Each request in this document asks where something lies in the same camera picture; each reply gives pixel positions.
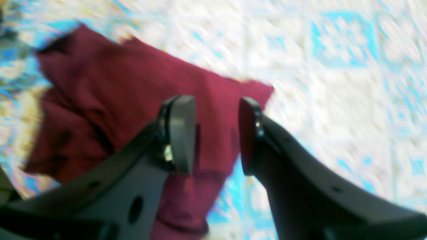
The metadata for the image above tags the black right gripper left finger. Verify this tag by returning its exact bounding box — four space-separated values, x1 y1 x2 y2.
1 95 196 240

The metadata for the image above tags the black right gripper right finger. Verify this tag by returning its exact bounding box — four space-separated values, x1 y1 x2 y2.
239 97 427 240

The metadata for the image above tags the dark red t-shirt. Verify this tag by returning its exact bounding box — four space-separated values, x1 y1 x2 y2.
23 24 274 240

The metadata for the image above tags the patterned colourful tablecloth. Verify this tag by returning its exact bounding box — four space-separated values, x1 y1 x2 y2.
0 0 427 240

